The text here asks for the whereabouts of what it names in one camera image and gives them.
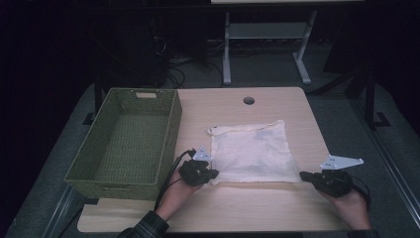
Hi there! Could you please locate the person's right hand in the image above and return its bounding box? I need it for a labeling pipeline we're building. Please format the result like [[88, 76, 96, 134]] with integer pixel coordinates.
[[321, 189, 371, 231]]

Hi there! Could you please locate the white metal stand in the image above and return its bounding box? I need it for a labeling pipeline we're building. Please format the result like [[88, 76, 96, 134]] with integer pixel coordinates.
[[222, 10, 318, 86]]

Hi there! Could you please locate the green woven basket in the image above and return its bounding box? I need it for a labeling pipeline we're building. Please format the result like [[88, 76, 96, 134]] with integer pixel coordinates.
[[63, 87, 183, 201]]

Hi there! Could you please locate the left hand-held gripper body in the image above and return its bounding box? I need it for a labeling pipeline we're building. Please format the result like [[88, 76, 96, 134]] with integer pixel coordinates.
[[178, 145, 216, 186]]

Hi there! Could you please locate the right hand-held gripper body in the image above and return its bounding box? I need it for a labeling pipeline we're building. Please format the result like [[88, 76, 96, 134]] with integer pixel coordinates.
[[311, 155, 365, 198]]

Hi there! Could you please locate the aluminium floor rail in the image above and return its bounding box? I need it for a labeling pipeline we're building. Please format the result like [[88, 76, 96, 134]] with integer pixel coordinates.
[[351, 98, 420, 221], [41, 184, 87, 238]]

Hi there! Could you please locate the black stand leg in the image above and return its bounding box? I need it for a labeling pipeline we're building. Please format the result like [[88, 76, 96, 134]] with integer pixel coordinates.
[[363, 70, 391, 131]]

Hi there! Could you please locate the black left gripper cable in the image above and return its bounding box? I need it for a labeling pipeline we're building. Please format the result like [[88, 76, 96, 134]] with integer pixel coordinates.
[[153, 148, 197, 211]]

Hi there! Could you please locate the person's left hand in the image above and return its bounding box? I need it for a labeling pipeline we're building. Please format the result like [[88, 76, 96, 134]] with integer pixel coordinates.
[[156, 170, 203, 221]]

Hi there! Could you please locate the tangle of black floor cables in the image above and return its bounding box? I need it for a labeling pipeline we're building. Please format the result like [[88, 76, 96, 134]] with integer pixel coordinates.
[[153, 34, 226, 89]]

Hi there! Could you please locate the white cloth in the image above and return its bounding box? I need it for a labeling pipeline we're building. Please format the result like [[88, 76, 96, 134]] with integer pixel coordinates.
[[206, 119, 303, 186]]

